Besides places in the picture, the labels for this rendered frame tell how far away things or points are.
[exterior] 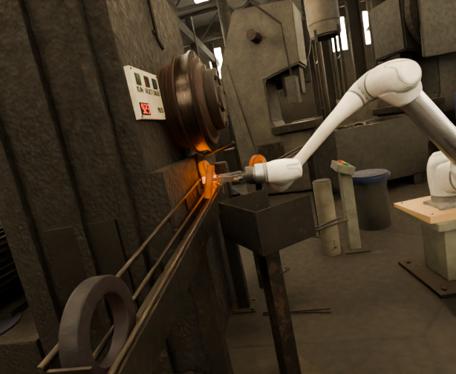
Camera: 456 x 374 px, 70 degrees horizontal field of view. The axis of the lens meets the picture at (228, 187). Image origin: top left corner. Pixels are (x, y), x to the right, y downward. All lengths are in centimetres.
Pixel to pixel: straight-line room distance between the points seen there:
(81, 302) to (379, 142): 346
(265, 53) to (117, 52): 319
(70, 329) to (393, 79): 130
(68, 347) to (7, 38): 111
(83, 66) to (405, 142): 332
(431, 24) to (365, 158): 180
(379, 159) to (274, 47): 178
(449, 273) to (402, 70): 105
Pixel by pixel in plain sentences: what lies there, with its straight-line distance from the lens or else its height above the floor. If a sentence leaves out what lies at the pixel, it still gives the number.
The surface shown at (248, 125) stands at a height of 98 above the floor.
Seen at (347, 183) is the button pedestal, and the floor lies 47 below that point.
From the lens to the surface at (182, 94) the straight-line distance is 139.
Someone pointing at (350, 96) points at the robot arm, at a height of 100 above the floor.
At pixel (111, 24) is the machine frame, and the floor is 137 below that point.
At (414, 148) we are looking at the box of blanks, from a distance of 398.
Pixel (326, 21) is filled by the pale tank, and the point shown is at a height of 331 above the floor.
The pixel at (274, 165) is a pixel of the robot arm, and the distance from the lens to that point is 142.
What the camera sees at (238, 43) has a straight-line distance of 440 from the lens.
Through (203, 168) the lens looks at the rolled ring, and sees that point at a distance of 157.
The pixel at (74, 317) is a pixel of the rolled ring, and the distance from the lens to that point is 58.
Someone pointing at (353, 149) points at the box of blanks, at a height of 52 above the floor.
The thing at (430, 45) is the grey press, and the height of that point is 145.
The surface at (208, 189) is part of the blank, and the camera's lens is 141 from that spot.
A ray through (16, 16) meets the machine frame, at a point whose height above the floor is 146.
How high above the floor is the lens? 96
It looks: 10 degrees down
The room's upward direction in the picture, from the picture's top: 11 degrees counter-clockwise
